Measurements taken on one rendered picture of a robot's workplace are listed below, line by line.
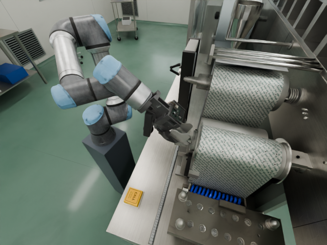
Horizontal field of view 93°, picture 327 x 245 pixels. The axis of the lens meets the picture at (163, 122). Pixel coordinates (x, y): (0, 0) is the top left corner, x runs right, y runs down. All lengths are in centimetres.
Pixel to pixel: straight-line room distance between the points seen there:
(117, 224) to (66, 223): 115
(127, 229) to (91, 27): 88
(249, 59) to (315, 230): 52
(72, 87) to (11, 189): 199
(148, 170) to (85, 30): 73
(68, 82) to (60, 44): 22
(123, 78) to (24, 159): 225
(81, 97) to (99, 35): 39
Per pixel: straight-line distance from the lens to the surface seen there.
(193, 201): 71
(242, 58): 64
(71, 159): 224
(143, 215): 82
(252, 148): 54
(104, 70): 43
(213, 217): 71
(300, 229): 66
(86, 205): 192
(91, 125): 92
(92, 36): 83
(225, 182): 66
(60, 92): 53
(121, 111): 90
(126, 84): 42
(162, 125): 47
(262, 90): 65
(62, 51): 69
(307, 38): 93
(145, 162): 91
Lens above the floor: 171
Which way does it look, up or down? 48 degrees down
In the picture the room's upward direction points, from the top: straight up
